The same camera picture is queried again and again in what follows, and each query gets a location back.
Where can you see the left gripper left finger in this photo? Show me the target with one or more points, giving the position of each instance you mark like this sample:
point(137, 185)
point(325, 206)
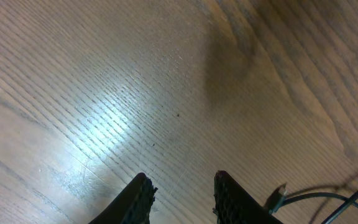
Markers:
point(132, 205)

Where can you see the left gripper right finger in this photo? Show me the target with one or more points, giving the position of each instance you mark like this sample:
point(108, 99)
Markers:
point(233, 205)

